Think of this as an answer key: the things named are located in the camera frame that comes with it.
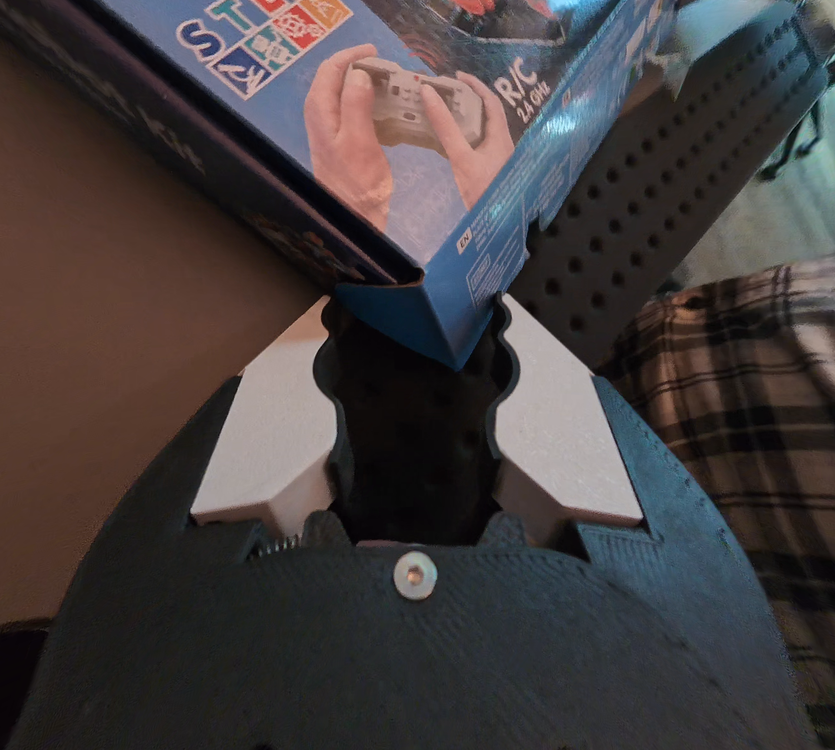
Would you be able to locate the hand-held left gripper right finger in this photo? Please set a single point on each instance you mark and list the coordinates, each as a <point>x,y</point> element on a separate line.
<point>561,437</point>

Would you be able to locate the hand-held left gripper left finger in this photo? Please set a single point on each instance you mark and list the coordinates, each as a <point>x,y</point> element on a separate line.
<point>261,437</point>

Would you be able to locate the blue cardboard kit box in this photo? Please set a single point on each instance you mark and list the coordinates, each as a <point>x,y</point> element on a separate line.
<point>261,12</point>

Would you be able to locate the person's plaid shirt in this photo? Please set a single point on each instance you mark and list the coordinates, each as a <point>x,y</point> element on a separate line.
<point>750,404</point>

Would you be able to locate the black perforated chair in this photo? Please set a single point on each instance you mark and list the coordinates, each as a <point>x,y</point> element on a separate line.
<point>652,176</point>

